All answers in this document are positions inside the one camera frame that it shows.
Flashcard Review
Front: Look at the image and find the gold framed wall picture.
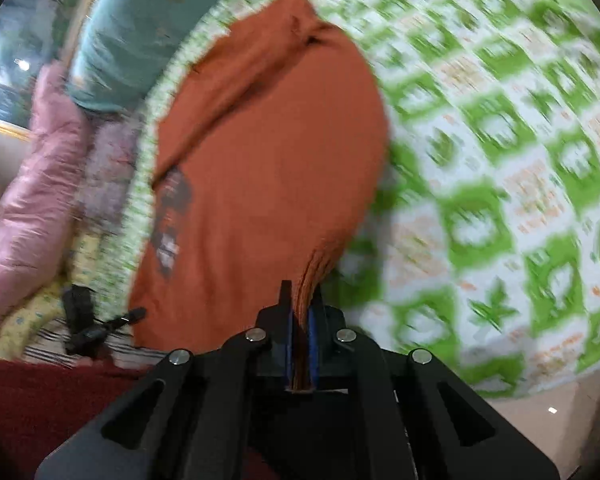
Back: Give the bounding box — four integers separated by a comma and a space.
0, 0, 95, 139

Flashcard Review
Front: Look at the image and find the yellow floral cloth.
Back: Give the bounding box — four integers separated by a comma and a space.
0, 231, 102, 367

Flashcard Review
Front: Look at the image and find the dark red sleeve forearm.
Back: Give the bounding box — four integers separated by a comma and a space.
0, 360, 146, 479

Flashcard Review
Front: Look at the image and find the green white patterned bedsheet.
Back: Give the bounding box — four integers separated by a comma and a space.
95, 0, 600, 396

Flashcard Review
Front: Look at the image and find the teal floral quilt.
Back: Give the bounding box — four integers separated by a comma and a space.
67, 0, 220, 113

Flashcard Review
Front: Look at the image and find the pink padded jacket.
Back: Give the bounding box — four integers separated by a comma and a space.
0, 61, 91, 326

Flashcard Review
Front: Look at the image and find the pink floral pillow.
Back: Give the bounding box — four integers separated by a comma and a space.
74, 113, 143, 235

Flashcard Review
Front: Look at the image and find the rust orange knit sweater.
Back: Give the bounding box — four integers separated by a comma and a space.
127, 0, 390, 394

